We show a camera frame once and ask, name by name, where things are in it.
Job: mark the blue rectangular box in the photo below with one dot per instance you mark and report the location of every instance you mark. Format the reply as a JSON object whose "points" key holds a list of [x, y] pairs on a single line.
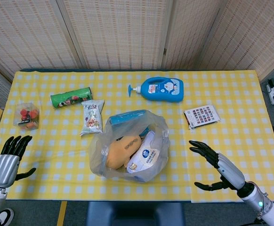
{"points": [[127, 116]]}

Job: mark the white black sneaker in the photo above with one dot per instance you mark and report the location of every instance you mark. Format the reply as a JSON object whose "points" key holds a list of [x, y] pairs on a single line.
{"points": [[6, 217]]}

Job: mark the orange bread loaf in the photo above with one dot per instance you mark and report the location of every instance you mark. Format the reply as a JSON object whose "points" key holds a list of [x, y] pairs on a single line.
{"points": [[118, 153]]}

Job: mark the transparent plastic bag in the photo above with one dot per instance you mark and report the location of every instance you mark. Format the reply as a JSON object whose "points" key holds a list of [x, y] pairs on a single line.
{"points": [[97, 160]]}

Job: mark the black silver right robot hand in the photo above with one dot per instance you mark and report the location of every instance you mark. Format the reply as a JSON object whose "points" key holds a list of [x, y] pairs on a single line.
{"points": [[228, 168]]}

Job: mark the white tissue pack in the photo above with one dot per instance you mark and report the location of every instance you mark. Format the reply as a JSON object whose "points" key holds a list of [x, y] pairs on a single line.
{"points": [[146, 157]]}

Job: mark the blue pump bottle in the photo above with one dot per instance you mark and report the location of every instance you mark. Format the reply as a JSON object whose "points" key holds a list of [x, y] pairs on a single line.
{"points": [[165, 90]]}

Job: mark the blue chair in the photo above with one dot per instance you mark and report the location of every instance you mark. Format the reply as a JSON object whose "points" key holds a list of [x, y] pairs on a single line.
{"points": [[134, 214]]}

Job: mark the green chips can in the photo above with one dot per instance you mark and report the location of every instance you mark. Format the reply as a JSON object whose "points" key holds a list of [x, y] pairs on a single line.
{"points": [[71, 97]]}

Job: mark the black screen hinge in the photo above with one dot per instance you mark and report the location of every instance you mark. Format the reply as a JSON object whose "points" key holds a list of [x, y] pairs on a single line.
{"points": [[164, 51]]}

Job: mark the beige woven folding screen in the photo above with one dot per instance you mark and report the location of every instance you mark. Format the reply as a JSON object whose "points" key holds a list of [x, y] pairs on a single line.
{"points": [[118, 33]]}

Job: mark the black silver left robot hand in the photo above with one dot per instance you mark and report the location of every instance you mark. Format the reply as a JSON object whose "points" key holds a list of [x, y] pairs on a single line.
{"points": [[4, 167]]}

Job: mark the white snack packet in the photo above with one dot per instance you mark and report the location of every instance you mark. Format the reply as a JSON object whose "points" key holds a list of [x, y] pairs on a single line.
{"points": [[93, 117]]}

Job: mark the patterned flat card box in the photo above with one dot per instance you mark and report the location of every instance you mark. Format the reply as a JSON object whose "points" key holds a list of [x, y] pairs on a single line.
{"points": [[201, 116]]}

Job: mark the clear box with red pieces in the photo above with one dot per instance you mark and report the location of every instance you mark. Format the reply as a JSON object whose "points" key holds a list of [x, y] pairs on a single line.
{"points": [[26, 116]]}

